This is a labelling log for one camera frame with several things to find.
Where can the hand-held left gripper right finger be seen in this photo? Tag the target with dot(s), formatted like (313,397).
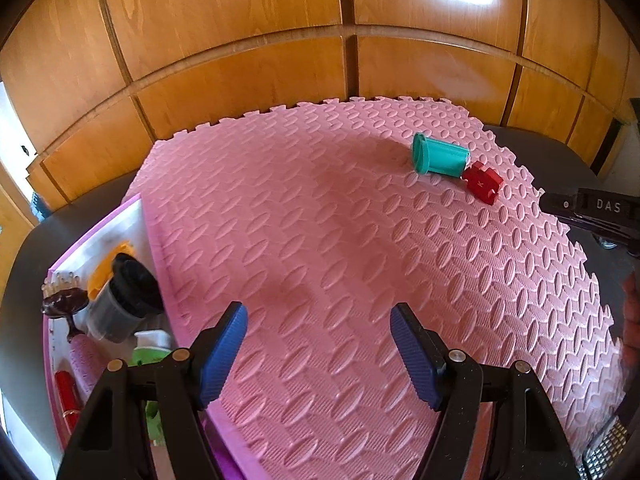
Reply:
(415,355)

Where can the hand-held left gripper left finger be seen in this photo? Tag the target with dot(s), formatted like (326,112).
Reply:
(225,355)

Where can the green and white bottle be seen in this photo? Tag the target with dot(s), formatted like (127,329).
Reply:
(150,345)

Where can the grey jar with black lid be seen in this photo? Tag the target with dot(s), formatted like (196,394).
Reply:
(122,300)

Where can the red toy block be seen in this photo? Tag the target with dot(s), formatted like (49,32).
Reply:
(482,180)

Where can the pink textured roller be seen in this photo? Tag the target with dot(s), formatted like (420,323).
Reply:
(85,360)

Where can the orange linked cubes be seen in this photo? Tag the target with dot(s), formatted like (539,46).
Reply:
(102,272)

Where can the red capsule shaped device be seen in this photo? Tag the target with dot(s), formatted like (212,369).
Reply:
(67,391)

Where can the pink cardboard box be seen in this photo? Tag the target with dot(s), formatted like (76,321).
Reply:
(125,225)

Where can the teal plastic cup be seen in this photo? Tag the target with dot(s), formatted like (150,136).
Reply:
(440,157)

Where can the dark brown brush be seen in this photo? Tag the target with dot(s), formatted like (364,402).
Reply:
(62,300)

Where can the person's right hand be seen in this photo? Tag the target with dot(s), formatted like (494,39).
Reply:
(632,320)

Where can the black massage table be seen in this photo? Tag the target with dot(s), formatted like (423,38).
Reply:
(550,155)

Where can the pink foam mat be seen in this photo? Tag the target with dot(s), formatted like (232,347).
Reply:
(325,220)

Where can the black mesh chair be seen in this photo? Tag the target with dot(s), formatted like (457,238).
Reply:
(605,447)

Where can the blue chair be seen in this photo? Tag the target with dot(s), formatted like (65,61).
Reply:
(37,207)

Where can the wooden wardrobe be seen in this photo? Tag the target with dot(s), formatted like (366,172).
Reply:
(225,20)

